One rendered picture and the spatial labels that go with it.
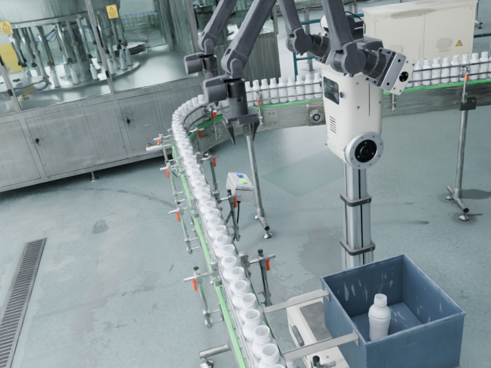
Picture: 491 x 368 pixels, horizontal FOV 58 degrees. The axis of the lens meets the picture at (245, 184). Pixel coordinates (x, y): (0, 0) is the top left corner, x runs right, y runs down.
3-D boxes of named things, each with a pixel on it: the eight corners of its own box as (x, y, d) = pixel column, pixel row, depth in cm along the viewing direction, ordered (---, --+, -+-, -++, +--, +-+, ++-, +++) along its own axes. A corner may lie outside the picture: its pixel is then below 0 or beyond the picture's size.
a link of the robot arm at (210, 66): (217, 53, 174) (214, 51, 179) (200, 57, 173) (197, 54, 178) (220, 71, 177) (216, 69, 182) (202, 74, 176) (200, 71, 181)
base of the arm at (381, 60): (383, 48, 151) (367, 82, 155) (363, 39, 149) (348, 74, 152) (397, 52, 144) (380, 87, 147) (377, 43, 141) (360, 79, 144)
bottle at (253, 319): (274, 369, 112) (266, 320, 105) (250, 374, 112) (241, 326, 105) (269, 351, 118) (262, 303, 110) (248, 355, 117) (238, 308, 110)
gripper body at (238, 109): (259, 118, 140) (256, 96, 137) (226, 125, 138) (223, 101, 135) (253, 113, 146) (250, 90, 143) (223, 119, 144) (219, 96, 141)
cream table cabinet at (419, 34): (450, 92, 583) (457, -5, 530) (468, 106, 528) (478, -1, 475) (364, 101, 596) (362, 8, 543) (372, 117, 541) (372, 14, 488)
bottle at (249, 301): (248, 356, 117) (239, 309, 110) (243, 339, 123) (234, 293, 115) (270, 350, 118) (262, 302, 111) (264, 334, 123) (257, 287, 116)
